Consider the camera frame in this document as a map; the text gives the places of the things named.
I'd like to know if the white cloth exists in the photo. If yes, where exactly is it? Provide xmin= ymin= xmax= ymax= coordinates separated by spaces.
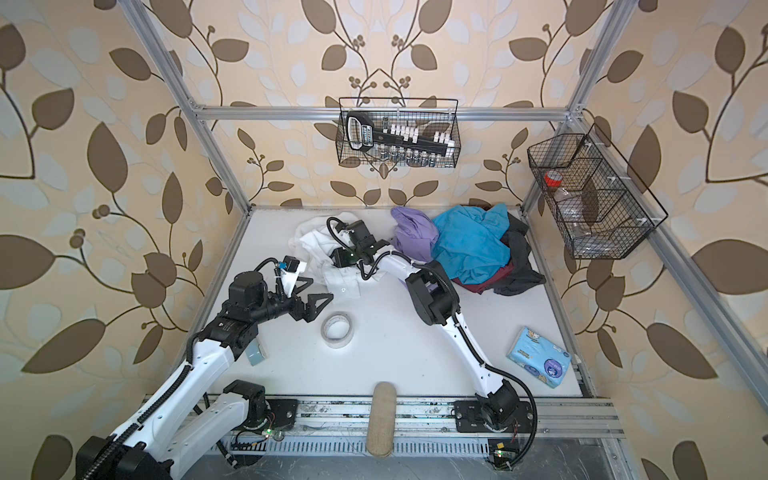
xmin=288 ymin=216 xmax=364 ymax=304

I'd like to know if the purple cloth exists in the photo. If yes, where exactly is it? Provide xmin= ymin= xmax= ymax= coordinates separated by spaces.
xmin=390 ymin=206 xmax=439 ymax=262

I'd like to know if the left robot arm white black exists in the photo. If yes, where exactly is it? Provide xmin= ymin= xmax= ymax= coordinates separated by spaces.
xmin=75 ymin=267 xmax=334 ymax=479

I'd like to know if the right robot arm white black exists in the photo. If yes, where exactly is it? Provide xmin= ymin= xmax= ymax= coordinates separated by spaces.
xmin=325 ymin=216 xmax=538 ymax=471

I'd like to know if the teal cloth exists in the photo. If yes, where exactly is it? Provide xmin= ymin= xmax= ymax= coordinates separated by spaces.
xmin=431 ymin=204 xmax=510 ymax=285

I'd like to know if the maroon cloth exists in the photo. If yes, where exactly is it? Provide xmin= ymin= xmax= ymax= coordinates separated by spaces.
xmin=451 ymin=203 xmax=517 ymax=295

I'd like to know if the black cloth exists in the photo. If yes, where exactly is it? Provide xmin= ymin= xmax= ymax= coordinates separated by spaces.
xmin=492 ymin=213 xmax=546 ymax=297

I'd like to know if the clear tape roll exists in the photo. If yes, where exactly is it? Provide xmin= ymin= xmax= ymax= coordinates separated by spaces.
xmin=321 ymin=313 xmax=354 ymax=349

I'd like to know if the small grey block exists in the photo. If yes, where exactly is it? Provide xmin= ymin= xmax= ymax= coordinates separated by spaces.
xmin=244 ymin=339 xmax=266 ymax=366

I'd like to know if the black tool with white bits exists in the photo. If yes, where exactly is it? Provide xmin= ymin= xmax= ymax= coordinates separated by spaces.
xmin=336 ymin=109 xmax=461 ymax=161

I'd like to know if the beige cork roller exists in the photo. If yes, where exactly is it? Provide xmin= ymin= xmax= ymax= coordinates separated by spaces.
xmin=365 ymin=382 xmax=397 ymax=458

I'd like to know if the red capped clear bottle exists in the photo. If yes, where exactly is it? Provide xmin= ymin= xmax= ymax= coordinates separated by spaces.
xmin=544 ymin=170 xmax=579 ymax=213

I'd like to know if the blue tissue pack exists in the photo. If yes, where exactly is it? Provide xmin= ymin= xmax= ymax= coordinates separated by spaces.
xmin=507 ymin=327 xmax=573 ymax=388

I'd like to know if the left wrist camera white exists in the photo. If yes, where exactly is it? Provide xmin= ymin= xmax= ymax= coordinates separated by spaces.
xmin=274 ymin=256 xmax=307 ymax=297

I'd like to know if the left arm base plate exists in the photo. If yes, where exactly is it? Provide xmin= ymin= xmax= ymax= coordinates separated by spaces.
xmin=235 ymin=398 xmax=299 ymax=434

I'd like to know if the back wire basket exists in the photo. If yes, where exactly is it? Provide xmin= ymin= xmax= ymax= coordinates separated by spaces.
xmin=335 ymin=95 xmax=461 ymax=169

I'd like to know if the wire basket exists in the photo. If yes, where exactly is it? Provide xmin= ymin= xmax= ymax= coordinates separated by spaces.
xmin=335 ymin=95 xmax=461 ymax=169
xmin=527 ymin=124 xmax=668 ymax=260

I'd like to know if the aluminium front rail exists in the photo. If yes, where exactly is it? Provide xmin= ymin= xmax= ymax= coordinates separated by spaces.
xmin=271 ymin=395 xmax=626 ymax=440

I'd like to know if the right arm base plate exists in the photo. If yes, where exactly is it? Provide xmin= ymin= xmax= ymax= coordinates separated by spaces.
xmin=452 ymin=399 xmax=534 ymax=434

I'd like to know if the right wire basket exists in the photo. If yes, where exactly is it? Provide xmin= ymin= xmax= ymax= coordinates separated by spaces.
xmin=527 ymin=124 xmax=668 ymax=260

